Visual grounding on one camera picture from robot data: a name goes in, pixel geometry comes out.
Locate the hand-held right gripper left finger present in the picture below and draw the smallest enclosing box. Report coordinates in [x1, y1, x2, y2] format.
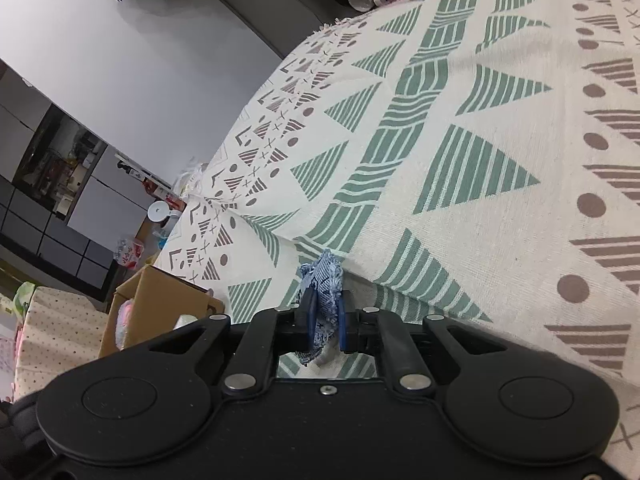
[147, 287, 319, 397]

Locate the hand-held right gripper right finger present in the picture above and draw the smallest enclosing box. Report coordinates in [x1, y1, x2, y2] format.
[338, 291, 507, 394]

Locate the blue patterned cloth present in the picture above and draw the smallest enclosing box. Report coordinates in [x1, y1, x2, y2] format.
[295, 250, 346, 367]

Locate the brown cardboard box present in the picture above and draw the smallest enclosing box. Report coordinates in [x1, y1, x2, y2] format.
[98, 265, 226, 359]

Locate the white kettle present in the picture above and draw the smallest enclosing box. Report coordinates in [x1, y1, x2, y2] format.
[147, 201, 182, 227]

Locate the white red printed plastic bag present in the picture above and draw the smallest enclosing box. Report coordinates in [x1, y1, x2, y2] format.
[116, 237, 146, 269]

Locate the white narrow rack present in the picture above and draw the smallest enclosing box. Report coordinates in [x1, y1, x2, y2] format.
[115, 151, 175, 193]

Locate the white kitchen base cabinet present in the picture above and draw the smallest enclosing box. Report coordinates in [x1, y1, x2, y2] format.
[67, 146, 176, 257]

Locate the white green patterned blanket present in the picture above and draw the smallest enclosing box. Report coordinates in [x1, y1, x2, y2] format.
[154, 0, 640, 480]

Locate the dotted cream tablecloth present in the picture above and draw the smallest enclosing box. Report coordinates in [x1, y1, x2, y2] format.
[12, 285, 112, 402]

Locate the dark grey panelled cabinet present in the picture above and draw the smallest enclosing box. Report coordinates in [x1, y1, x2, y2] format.
[0, 175, 119, 302]

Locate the light green bag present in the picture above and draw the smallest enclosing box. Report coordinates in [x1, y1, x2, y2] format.
[12, 281, 37, 312]

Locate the grey door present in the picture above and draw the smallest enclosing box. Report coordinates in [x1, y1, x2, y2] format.
[190, 0, 353, 59]

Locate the kitchen wall cabinet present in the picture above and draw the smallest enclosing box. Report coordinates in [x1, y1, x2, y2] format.
[0, 57, 54, 187]

